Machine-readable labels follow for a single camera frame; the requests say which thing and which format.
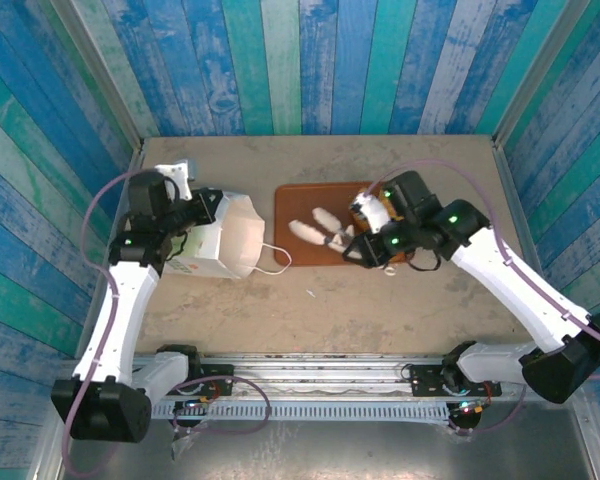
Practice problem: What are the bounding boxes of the white floral paper bag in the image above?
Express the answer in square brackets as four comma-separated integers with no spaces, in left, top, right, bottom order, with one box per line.
[162,191,293,281]

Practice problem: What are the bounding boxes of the brown plastic tray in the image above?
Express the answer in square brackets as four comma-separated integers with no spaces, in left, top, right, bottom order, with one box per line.
[273,182,416,268]

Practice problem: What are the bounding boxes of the grey metal sheet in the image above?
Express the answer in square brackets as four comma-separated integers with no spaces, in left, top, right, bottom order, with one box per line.
[59,417,596,480]

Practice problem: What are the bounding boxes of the clear plastic scrap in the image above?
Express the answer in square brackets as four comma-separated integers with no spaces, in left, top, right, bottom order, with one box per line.
[171,419,206,459]

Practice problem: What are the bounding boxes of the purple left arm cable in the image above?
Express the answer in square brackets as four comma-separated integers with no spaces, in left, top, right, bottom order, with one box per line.
[62,169,274,476]

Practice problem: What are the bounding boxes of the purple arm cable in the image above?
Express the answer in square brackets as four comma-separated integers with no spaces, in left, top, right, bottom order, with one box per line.
[363,158,600,435]
[62,169,274,476]

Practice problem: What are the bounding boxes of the aluminium side rail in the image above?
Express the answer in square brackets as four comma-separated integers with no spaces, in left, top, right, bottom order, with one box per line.
[492,139,571,359]
[74,147,147,359]

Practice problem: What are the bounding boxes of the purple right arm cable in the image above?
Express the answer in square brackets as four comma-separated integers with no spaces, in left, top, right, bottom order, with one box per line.
[363,158,600,435]

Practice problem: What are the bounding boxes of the aluminium mounting rail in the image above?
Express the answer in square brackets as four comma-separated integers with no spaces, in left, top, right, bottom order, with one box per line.
[57,352,589,401]

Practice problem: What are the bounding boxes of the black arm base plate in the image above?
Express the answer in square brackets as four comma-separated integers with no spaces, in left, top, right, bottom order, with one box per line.
[409,363,502,399]
[177,363,235,399]

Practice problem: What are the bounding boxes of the aluminium corner post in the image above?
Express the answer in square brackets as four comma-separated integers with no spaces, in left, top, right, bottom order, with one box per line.
[49,0,145,151]
[493,0,594,147]

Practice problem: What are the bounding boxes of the grey slotted cable duct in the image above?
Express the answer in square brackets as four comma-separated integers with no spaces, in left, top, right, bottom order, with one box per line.
[149,401,454,421]

